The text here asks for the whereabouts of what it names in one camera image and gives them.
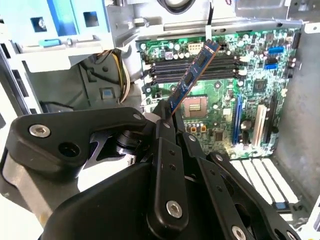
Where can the blue RAM stick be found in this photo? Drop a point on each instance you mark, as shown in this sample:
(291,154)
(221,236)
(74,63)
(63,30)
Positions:
(192,75)

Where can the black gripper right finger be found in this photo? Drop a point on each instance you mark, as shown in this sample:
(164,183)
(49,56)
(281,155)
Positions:
(225,195)

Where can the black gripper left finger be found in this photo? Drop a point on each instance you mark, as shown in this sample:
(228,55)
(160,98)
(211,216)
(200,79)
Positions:
(75,130)

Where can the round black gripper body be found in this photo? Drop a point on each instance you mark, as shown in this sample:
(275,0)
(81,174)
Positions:
(105,215)

